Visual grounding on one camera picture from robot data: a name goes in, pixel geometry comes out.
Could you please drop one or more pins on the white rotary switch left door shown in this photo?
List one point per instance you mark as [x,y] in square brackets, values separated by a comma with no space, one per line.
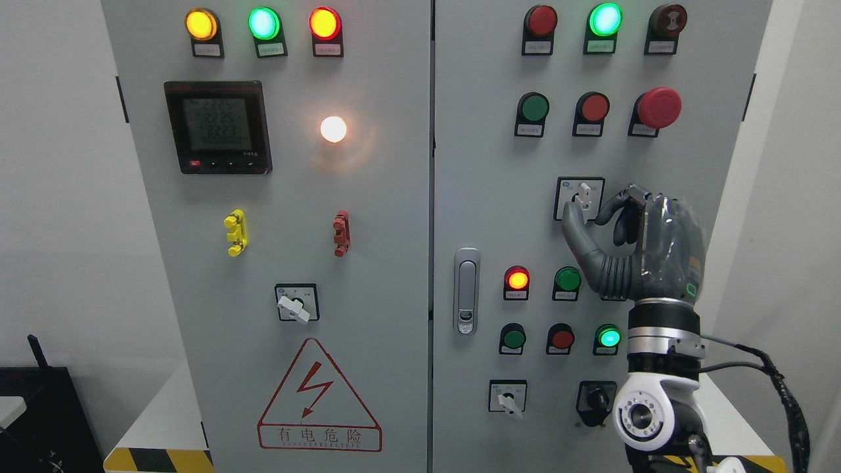
[297,301]

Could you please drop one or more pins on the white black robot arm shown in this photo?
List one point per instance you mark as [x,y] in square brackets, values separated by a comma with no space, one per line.
[655,412]

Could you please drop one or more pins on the black digital power meter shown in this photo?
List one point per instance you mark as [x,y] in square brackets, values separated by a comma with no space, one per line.
[219,126]

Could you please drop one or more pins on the green push button upper row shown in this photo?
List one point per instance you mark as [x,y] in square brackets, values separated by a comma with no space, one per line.
[531,113]

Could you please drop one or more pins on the lit green push button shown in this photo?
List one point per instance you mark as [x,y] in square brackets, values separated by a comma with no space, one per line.
[607,339]

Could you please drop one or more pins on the lit red-orange indicator lamp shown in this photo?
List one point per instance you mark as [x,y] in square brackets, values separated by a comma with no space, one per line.
[516,284]

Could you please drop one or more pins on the white glowing indicator lamp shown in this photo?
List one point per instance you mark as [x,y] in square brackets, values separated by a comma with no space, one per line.
[333,129]

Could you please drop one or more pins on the white rotary switch lower right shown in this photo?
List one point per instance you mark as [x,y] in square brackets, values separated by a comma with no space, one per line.
[508,396]

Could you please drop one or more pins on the white cabinet base platform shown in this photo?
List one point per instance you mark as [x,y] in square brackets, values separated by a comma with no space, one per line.
[168,436]

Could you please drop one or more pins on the red push button lower row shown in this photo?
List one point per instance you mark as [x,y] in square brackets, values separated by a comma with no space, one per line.
[560,339]

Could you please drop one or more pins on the red lamp top right door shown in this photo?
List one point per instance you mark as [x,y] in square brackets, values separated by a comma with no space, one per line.
[538,34]

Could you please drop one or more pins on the green lit lamp top right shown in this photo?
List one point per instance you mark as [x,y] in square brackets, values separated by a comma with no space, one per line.
[601,31]

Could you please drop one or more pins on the green push button lower row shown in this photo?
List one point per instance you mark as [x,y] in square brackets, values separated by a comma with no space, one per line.
[512,339]

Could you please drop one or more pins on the black rotary knob switch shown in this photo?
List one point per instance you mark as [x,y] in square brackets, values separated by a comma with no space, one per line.
[595,401]

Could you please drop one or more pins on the gray rotary selector switch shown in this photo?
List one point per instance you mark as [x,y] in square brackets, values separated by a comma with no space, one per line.
[586,192]

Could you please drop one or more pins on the silver door lock handle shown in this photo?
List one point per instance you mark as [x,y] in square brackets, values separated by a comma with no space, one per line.
[466,283]

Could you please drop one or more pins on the green push button row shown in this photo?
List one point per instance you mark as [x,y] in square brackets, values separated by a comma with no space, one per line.
[512,339]
[531,113]

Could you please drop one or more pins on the grey cabinet door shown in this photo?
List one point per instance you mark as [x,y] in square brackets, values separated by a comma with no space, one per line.
[495,192]
[373,301]

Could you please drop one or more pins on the green indicator lamp top left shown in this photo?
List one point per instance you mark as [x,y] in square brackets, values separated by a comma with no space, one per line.
[267,31]

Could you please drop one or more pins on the grey right cabinet door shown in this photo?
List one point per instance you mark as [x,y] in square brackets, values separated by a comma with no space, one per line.
[495,192]

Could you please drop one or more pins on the red push button row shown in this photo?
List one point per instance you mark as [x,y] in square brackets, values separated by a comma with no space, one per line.
[560,339]
[591,110]

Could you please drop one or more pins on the red electric hazard warning sign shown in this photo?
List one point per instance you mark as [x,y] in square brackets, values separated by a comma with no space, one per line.
[316,408]

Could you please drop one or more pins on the red emergency stop mushroom button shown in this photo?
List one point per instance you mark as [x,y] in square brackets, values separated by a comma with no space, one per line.
[654,110]

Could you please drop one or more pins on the red-orange indicator lamp top left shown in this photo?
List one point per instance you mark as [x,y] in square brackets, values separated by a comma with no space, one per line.
[325,25]

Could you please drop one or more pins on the green indicator lamp middle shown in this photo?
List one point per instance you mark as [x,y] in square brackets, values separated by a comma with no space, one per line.
[566,287]

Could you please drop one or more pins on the green indicator lamp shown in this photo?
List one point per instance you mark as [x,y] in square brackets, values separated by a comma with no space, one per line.
[566,287]
[267,31]

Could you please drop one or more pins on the yellow indicator lamp top left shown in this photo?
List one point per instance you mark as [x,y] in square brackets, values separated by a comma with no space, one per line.
[204,30]

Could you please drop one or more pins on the dark red buzzer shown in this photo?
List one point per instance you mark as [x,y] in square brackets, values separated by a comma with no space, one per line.
[664,28]

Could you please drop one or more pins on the grey left cabinet door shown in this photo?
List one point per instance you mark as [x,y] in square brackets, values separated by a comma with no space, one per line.
[373,301]

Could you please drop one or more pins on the black box with antenna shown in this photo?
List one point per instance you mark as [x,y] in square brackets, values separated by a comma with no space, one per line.
[48,432]

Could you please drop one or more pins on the red push button upper row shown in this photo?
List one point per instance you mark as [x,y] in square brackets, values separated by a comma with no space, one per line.
[591,110]

